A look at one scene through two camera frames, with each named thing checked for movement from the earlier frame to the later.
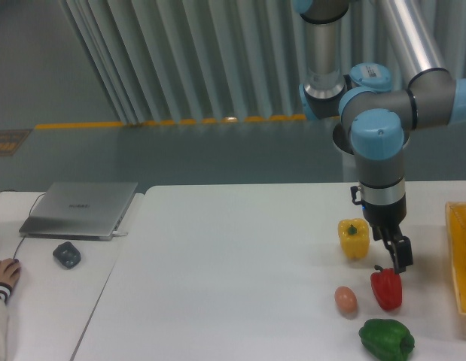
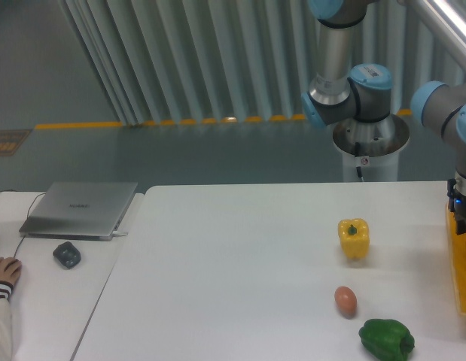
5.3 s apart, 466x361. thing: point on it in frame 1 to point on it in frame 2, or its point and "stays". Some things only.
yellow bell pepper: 354,235 stays
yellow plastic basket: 460,215 stays
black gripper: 384,205 to 461,207
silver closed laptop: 80,210 stays
